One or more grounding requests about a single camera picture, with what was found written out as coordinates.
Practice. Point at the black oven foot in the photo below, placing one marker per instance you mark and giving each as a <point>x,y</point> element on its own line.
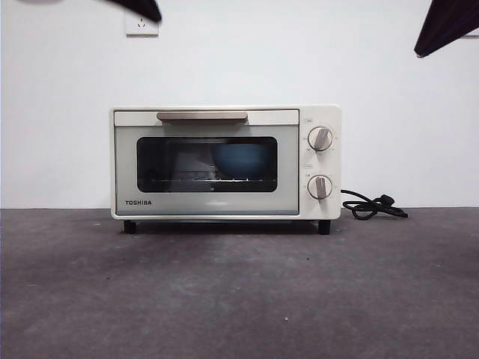
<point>130,227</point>
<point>324,227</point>

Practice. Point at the white wall socket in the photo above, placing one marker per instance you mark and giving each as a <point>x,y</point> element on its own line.
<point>142,30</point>
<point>473,35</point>

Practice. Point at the cream oven knob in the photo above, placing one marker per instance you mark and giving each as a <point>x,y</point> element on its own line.
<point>320,187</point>
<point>320,139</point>

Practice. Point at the glass oven door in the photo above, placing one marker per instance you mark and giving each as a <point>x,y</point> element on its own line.
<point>127,168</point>

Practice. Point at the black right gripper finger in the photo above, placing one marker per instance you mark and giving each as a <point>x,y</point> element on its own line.
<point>456,18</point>

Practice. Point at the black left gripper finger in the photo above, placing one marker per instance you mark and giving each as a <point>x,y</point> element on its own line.
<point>144,5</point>

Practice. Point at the cream Toshiba toaster oven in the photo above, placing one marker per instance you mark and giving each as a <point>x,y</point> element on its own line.
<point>322,164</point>

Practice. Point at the blue ribbed bowl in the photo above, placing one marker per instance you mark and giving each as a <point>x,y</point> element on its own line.
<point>239,161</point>

